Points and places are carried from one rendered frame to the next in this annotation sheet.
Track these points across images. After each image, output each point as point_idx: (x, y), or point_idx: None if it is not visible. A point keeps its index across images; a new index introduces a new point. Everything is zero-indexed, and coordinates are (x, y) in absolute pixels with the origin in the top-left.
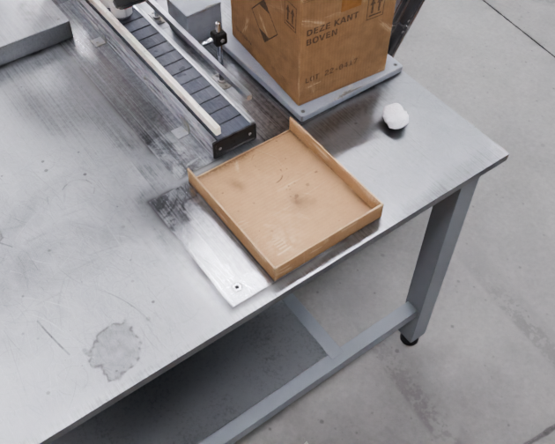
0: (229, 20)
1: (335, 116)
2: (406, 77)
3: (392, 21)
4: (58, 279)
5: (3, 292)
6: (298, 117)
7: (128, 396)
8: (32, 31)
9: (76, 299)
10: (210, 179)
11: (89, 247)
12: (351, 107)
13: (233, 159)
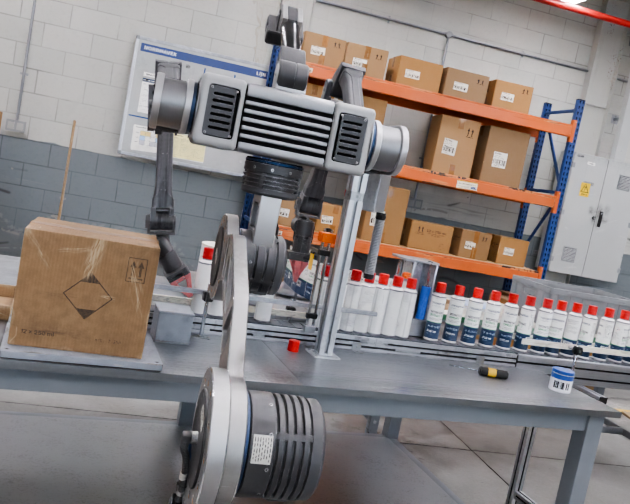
0: (167, 347)
1: None
2: None
3: (16, 286)
4: (0, 275)
5: (11, 271)
6: None
7: None
8: None
9: None
10: (5, 299)
11: (9, 281)
12: None
13: (10, 305)
